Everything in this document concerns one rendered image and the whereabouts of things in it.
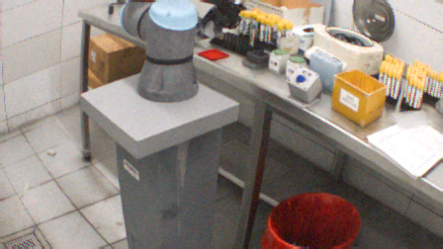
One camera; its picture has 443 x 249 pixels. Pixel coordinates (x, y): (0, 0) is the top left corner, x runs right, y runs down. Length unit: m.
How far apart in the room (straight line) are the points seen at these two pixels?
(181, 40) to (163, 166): 0.29
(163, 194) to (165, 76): 0.28
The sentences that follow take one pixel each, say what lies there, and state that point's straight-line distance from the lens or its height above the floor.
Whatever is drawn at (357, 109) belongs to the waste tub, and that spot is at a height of 0.92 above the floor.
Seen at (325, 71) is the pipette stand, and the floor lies 0.94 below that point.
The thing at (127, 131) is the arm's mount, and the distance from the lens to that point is 1.05.
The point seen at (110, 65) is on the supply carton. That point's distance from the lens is 2.75.
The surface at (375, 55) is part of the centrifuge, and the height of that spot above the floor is 0.97.
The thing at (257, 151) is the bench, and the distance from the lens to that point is 1.51.
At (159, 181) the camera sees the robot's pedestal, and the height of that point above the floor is 0.74.
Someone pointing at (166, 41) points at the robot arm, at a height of 1.06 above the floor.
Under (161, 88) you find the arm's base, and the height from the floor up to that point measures 0.95.
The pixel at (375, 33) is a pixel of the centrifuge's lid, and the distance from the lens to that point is 1.81.
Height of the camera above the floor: 1.44
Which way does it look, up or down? 29 degrees down
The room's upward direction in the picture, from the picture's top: 5 degrees clockwise
